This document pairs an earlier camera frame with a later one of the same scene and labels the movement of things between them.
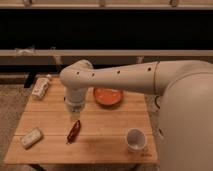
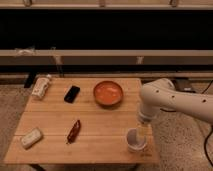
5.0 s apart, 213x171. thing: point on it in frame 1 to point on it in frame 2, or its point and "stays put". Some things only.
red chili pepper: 71,136 stays put
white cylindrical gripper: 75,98 to 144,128
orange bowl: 107,96 stays put
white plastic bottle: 40,86 stays put
